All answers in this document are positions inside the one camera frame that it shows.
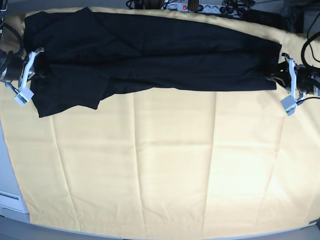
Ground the white power strip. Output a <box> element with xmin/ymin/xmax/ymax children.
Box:
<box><xmin>166</xmin><ymin>2</ymin><xmax>223</xmax><ymax>14</ymax></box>

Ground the yellow table cloth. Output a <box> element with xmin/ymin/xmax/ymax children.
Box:
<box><xmin>0</xmin><ymin>6</ymin><xmax>320</xmax><ymax>235</ymax></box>

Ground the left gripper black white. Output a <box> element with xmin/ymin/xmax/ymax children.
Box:
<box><xmin>266</xmin><ymin>53</ymin><xmax>320</xmax><ymax>116</ymax></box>

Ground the dark navy T-shirt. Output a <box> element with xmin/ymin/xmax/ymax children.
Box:
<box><xmin>24</xmin><ymin>8</ymin><xmax>282</xmax><ymax>118</ymax></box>

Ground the white drawer unit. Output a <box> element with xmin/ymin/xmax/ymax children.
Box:
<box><xmin>0</xmin><ymin>190</ymin><xmax>26</xmax><ymax>214</ymax></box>

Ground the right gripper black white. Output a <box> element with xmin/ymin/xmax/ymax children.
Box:
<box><xmin>0</xmin><ymin>47</ymin><xmax>49</xmax><ymax>107</ymax></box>

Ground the black box at table edge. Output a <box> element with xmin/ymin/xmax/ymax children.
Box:
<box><xmin>245</xmin><ymin>9</ymin><xmax>283</xmax><ymax>29</ymax></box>

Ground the black cables bundle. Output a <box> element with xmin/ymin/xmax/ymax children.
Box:
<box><xmin>221</xmin><ymin>0</ymin><xmax>258</xmax><ymax>17</ymax></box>

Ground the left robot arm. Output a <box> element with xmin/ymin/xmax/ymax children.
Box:
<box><xmin>266</xmin><ymin>32</ymin><xmax>320</xmax><ymax>116</ymax></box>

